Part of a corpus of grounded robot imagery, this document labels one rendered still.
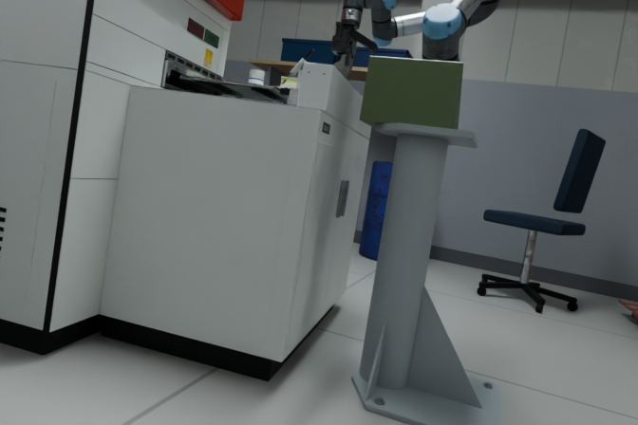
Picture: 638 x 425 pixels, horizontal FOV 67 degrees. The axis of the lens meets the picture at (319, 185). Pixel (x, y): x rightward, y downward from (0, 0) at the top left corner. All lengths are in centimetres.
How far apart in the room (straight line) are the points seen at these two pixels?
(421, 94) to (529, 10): 321
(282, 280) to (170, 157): 51
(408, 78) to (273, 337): 86
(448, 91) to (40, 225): 123
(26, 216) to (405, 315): 115
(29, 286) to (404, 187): 112
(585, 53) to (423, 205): 324
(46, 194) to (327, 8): 384
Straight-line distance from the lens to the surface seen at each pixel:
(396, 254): 152
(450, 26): 160
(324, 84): 146
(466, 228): 439
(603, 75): 455
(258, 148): 143
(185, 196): 153
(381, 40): 195
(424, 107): 149
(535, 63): 453
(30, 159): 160
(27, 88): 163
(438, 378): 166
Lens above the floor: 66
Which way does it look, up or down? 2 degrees down
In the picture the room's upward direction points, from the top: 9 degrees clockwise
